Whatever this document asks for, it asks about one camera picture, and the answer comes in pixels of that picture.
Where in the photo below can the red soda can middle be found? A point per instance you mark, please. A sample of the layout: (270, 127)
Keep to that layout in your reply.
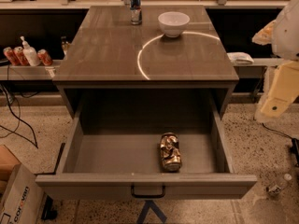
(18, 51)

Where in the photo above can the low grey side shelf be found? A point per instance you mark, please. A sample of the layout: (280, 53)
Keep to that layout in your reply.
(33, 73)

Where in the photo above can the red soda can left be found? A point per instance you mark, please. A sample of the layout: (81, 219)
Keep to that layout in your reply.
(9, 53)

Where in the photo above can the grey wooden cabinet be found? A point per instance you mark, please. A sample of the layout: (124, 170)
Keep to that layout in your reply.
(109, 52)

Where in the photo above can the red soda can right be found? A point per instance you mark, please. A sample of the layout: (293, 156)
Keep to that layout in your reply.
(44, 57)

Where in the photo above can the white ceramic bowl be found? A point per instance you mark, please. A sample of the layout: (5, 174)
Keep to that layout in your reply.
(173, 23)

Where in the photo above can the blue silver energy drink can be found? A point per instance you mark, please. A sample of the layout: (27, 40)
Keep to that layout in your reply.
(136, 12)

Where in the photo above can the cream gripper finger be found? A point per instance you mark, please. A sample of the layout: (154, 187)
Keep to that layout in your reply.
(282, 91)
(264, 36)

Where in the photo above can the black drawer handle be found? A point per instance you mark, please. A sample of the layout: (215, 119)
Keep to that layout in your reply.
(143, 192)

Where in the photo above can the cardboard box with lettering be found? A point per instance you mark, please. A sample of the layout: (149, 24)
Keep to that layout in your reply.
(20, 195)

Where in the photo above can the clear plastic water bottle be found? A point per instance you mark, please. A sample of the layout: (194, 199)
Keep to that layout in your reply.
(278, 185)

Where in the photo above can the red soda can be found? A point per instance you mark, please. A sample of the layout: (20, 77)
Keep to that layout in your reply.
(18, 51)
(9, 53)
(44, 57)

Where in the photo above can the open grey top drawer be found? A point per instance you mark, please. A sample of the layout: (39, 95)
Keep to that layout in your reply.
(114, 143)

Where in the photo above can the folded white cloth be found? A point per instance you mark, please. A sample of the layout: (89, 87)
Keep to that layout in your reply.
(240, 58)

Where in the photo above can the crushed orange soda can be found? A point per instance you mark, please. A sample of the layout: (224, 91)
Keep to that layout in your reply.
(169, 150)

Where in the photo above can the small glass bottle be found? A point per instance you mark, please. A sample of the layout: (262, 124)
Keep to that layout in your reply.
(65, 44)

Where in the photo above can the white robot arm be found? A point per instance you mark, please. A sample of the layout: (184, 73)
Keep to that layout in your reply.
(283, 35)

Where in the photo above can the white pump soap bottle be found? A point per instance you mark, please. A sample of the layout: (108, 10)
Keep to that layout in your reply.
(30, 53)

